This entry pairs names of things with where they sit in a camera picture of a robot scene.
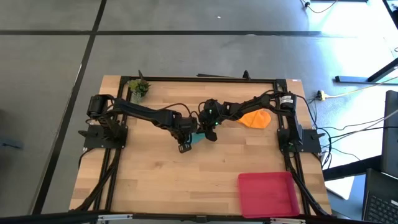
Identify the black cable bundle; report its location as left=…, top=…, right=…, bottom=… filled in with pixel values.
left=285, top=154, right=331, bottom=217
left=74, top=149, right=122, bottom=212

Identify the cream power cable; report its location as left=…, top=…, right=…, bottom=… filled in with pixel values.
left=325, top=76, right=398, bottom=99

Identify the black aluminium table frame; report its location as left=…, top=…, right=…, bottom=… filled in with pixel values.
left=70, top=70, right=332, bottom=218

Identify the blue floor bar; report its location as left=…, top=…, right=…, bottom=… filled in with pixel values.
left=335, top=75, right=374, bottom=85

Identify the teal microfiber towel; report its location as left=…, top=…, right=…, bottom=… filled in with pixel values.
left=190, top=132, right=206, bottom=146

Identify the white paper sheet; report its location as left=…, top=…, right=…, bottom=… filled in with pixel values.
left=325, top=175, right=355, bottom=200

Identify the small potted green plant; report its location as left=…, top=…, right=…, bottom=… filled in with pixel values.
left=127, top=78, right=152, bottom=105

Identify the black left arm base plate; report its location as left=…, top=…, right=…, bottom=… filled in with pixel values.
left=78, top=124, right=128, bottom=150

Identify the black floor beam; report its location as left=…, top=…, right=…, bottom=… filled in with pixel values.
left=323, top=155, right=383, bottom=182

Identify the red plastic basket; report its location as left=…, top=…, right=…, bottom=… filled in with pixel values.
left=238, top=171, right=301, bottom=218

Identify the black cable with plug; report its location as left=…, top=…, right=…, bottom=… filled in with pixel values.
left=300, top=0, right=339, bottom=14

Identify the black slanted desk leg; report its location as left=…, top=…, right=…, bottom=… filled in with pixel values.
left=368, top=57, right=398, bottom=83

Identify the black laptop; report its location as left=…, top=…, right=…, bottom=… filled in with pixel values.
left=362, top=167, right=398, bottom=224

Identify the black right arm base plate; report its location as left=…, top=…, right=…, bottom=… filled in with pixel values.
left=277, top=128, right=326, bottom=154

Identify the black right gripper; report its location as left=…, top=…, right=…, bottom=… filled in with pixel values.
left=198, top=98, right=224, bottom=142

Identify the silver metal bracket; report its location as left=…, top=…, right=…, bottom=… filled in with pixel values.
left=98, top=213, right=133, bottom=222
left=269, top=217, right=307, bottom=224

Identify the black monitor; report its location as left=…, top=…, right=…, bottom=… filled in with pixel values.
left=381, top=90, right=398, bottom=179

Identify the orange microfiber towel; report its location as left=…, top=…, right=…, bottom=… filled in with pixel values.
left=236, top=109, right=272, bottom=129

